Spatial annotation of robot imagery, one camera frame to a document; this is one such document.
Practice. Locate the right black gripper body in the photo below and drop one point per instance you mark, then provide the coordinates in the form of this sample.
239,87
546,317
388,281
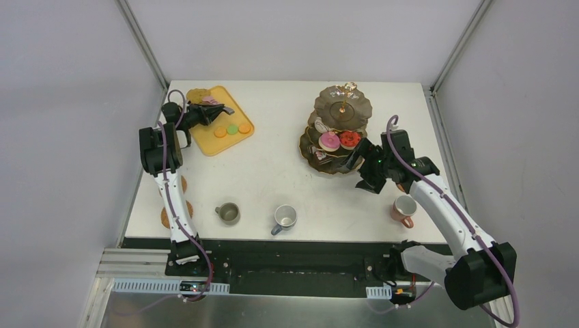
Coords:
366,167

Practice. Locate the left white cable duct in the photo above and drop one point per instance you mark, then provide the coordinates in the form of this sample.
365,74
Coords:
158,286

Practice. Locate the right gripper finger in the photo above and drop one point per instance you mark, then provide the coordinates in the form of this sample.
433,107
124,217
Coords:
360,152
373,179

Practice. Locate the white cable duct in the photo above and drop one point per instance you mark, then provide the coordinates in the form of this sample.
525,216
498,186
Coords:
158,286
379,292

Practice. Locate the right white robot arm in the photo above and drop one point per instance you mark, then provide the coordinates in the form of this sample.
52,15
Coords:
479,270

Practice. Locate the three tier glass stand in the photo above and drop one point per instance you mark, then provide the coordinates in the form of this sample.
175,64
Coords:
343,108

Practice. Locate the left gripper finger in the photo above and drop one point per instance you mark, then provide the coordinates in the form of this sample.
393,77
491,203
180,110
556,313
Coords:
216,109
215,120

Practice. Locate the green sandwich cookie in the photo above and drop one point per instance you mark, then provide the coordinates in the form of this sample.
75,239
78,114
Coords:
232,129

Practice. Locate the pink handled metal tongs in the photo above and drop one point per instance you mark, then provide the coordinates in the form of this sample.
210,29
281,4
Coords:
211,101

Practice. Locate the dark chocolate cake piece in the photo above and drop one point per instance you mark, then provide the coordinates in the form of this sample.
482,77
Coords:
320,156

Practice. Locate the red strawberry donut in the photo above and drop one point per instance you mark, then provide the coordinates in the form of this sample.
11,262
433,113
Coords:
349,139

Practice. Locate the pink mug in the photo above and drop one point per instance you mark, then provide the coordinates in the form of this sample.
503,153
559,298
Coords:
402,210

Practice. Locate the blue grey mug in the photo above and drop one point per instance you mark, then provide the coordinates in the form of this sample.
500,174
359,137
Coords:
285,217

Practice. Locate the right white cable duct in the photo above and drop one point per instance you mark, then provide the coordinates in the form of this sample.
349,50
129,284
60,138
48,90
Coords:
379,292

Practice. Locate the grey small cup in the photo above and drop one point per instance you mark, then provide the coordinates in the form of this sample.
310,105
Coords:
228,213

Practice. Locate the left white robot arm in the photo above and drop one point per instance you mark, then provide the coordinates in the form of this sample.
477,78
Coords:
161,157

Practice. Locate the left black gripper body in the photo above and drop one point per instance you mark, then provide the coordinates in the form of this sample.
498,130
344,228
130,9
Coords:
207,115

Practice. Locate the white striped donut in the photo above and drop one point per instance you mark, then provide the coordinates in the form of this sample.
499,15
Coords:
321,127

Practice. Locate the pink frosted donut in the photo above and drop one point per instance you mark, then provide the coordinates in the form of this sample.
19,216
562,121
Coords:
329,141

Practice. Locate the orange sandwich cookie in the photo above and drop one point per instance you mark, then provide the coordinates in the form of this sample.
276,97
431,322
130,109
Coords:
220,132
244,128

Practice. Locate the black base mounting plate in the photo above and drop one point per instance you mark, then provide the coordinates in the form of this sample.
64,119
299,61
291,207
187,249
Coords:
289,268

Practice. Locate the aluminium frame rail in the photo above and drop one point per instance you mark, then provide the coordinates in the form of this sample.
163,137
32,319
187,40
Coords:
132,263

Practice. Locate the yellow serving tray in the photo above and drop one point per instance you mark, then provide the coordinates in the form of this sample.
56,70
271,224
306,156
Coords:
204,135

